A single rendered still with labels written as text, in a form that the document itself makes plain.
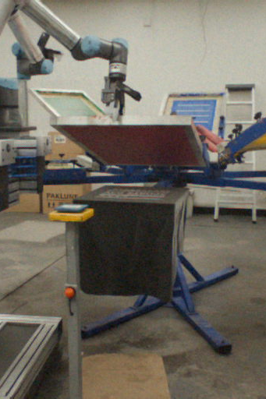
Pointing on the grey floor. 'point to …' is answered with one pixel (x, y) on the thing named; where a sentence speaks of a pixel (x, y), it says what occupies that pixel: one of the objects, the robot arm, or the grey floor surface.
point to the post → (76, 293)
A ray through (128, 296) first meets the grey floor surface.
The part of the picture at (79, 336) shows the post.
